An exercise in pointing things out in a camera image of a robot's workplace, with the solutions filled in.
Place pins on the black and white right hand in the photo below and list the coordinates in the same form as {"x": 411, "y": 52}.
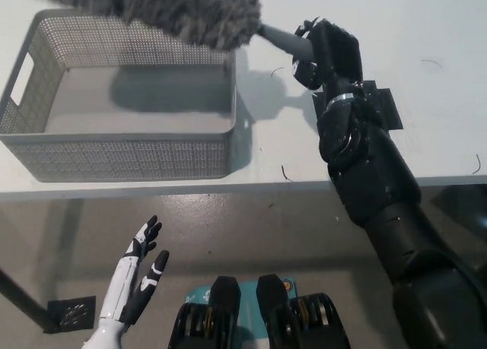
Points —
{"x": 335, "y": 56}

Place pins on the white and black left hand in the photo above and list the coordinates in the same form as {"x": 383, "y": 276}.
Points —
{"x": 129, "y": 288}

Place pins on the black tape patch on desk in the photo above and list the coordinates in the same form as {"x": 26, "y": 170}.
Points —
{"x": 384, "y": 105}

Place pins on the black tape patch on floor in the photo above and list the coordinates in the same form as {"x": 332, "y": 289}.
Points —
{"x": 70, "y": 314}

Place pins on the black table leg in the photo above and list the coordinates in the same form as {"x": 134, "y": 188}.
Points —
{"x": 26, "y": 301}

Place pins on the grey perforated plastic basket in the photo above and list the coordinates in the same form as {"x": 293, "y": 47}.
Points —
{"x": 114, "y": 162}

